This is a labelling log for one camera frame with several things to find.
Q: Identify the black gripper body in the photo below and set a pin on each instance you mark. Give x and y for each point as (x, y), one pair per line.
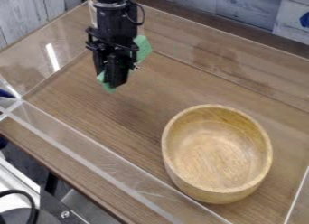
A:
(118, 23)

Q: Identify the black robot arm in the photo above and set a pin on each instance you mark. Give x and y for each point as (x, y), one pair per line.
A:
(111, 40)

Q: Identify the metal plate with screw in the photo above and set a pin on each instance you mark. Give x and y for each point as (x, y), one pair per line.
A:
(55, 213)

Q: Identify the green rectangular block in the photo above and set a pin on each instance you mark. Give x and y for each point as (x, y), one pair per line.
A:
(142, 50)

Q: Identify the black table leg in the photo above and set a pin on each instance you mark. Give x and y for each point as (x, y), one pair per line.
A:
(51, 184)

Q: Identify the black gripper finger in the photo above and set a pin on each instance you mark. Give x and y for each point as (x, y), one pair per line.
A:
(99, 58)
(119, 64)

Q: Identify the brown wooden bowl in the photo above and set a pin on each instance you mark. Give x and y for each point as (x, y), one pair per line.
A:
(217, 153)

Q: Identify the clear acrylic corner bracket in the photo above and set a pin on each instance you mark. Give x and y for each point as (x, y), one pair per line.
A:
(93, 13)

